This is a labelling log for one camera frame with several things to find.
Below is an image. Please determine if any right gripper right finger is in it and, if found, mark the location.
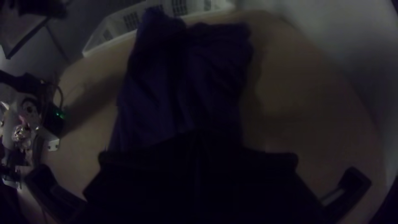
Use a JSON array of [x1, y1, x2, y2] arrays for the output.
[[199, 135, 332, 224]]

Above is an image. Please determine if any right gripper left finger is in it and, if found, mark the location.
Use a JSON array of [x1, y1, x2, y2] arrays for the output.
[[82, 135, 199, 224]]

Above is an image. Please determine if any dark blue t-shirt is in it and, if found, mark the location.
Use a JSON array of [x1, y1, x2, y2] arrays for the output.
[[107, 6, 254, 156]]

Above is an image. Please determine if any white laundry basket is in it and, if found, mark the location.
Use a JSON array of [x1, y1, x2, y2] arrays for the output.
[[82, 0, 237, 58]]

